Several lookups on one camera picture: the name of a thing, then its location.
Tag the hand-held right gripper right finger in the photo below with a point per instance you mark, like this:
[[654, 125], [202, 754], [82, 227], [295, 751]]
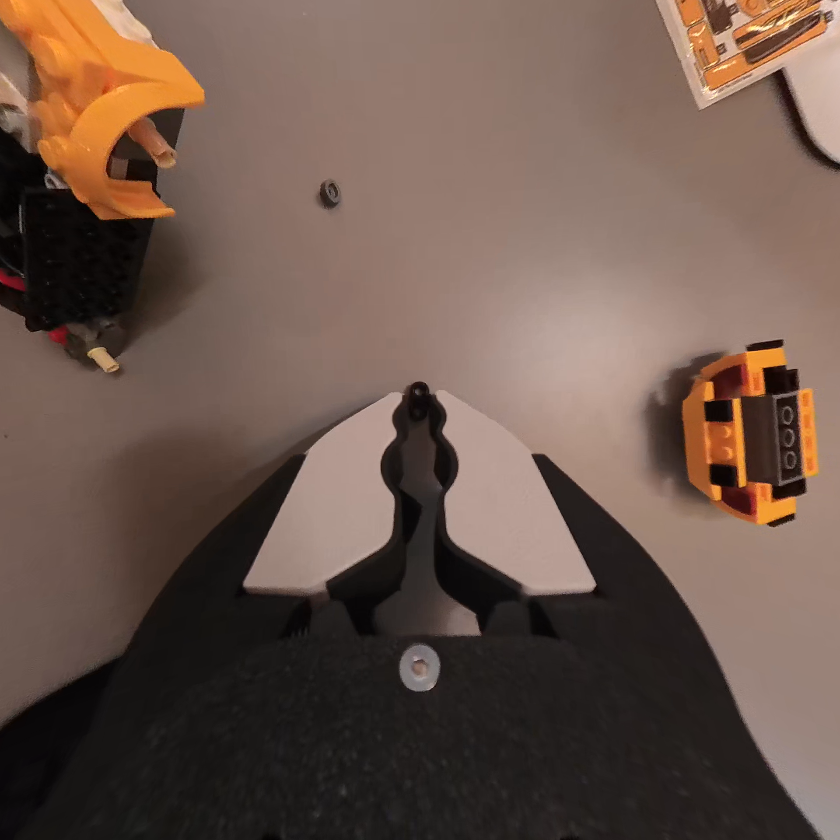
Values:
[[518, 518]]

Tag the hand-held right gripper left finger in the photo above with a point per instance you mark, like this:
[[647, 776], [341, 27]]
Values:
[[321, 518]]

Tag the black rounded two-stud lego plate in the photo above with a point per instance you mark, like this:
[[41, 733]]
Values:
[[418, 394]]

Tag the orange black lego car body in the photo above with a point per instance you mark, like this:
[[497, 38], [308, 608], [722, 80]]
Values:
[[79, 262]]

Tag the orange lego wheel arch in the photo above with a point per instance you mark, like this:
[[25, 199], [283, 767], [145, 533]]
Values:
[[131, 92]]

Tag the orange black lego car section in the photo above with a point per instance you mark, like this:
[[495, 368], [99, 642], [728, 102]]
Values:
[[715, 439]]

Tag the small dark grey lego piece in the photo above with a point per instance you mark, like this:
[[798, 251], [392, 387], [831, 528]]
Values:
[[331, 193]]

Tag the orange lego sticker sheet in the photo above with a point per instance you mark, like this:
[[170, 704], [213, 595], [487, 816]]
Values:
[[709, 72]]

